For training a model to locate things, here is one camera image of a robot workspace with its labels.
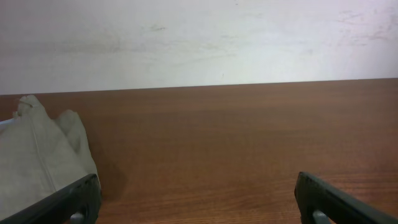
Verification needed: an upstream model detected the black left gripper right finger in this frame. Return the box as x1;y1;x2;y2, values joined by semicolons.
294;172;397;224

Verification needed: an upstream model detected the folded beige shirt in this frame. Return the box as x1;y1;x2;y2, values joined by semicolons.
1;95;98;219

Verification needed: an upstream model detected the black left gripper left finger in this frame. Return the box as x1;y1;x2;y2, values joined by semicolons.
1;174;101;224

